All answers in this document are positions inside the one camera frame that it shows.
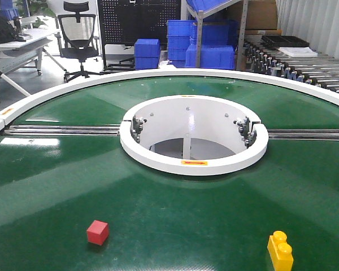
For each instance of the small blue crate stack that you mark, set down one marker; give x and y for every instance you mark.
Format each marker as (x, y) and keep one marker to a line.
(146, 54)

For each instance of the black mesh office chair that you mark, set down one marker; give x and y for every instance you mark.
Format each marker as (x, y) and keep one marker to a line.
(78, 33)

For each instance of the black plastic tray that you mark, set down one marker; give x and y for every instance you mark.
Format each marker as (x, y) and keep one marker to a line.
(284, 41)

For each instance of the white office desk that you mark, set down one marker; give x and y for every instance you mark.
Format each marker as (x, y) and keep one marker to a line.
(17, 54)

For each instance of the metal roller conveyor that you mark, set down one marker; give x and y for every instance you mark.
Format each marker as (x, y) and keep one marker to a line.
(301, 64)

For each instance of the black perforated pegboard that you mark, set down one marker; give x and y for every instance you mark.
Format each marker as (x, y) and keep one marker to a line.
(124, 22)

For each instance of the tall blue crate stack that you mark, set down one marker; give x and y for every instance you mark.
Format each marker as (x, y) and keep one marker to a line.
(178, 41)

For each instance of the grey metal shelf rack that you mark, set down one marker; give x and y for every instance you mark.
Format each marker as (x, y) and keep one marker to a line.
(201, 15)

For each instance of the red cube block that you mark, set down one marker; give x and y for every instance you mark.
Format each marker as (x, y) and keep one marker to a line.
(97, 232)

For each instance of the white outer conveyor rim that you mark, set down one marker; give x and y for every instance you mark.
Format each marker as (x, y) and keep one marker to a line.
(289, 109)

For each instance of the yellow studded toy brick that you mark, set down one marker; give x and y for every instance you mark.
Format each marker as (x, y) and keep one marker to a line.
(280, 251)

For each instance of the wide blue crate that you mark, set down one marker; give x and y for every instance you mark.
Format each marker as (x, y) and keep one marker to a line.
(212, 57)

